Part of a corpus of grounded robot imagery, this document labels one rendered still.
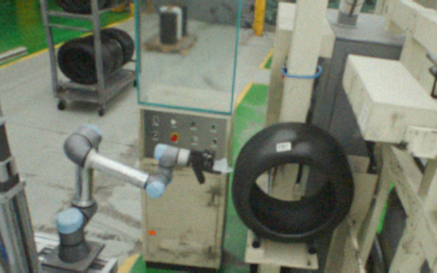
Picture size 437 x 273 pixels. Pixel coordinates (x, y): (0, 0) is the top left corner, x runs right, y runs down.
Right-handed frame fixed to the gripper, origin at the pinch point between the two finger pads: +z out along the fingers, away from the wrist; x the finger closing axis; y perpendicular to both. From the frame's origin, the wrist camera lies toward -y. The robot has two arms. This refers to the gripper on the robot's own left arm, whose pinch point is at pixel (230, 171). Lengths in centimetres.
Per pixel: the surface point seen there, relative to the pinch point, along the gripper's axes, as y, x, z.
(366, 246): -41, 20, 87
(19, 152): -149, 198, -208
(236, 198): -6.9, -10.4, 5.5
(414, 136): 56, -46, 55
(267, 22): -100, 902, 19
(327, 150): 25.8, -7.9, 39.2
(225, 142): -16, 60, -6
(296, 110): 28.3, 24.9, 25.6
